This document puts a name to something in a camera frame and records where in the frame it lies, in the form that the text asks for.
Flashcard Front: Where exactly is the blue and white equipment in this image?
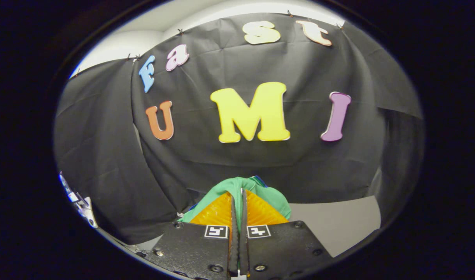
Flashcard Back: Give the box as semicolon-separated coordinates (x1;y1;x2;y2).
58;171;98;229

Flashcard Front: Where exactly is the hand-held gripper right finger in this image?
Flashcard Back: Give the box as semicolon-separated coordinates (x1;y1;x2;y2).
239;189;333;279

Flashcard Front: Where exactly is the green shirt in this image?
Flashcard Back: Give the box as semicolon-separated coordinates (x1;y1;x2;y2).
179;176;292;234

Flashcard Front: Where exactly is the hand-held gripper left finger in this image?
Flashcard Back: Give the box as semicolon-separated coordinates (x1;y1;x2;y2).
143;192;238;279

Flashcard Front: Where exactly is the black backdrop cloth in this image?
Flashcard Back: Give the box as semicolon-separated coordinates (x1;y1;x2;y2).
54;12;424;245

